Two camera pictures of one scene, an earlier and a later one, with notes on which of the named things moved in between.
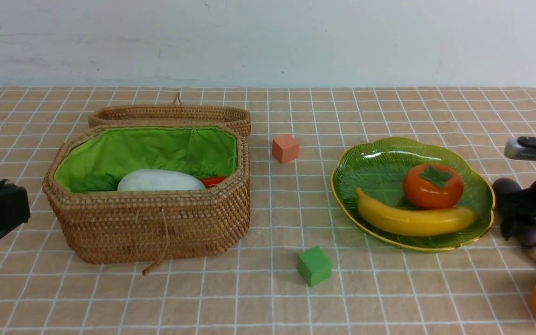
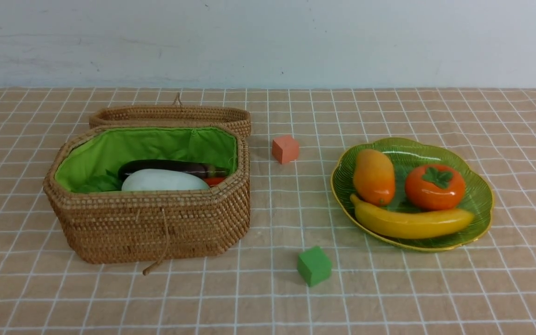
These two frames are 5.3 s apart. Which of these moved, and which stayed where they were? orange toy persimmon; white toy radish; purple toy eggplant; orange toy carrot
Moved: purple toy eggplant
Stayed: white toy radish; orange toy persimmon; orange toy carrot
